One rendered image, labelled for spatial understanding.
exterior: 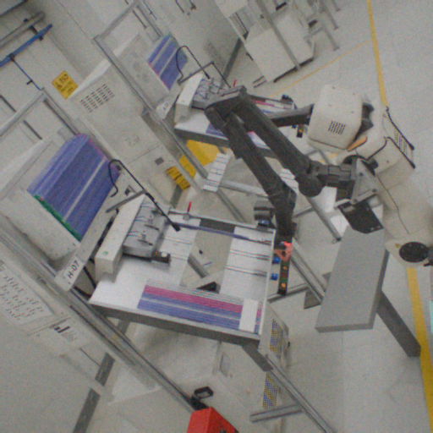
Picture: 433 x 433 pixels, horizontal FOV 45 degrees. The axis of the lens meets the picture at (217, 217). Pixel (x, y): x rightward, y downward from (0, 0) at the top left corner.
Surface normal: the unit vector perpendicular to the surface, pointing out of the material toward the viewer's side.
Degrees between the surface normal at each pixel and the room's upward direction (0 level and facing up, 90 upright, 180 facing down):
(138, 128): 90
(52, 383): 90
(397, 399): 0
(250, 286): 42
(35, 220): 90
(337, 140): 90
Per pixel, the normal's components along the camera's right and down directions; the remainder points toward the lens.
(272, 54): -0.18, 0.61
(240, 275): 0.11, -0.77
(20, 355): 0.79, -0.38
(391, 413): -0.58, -0.70
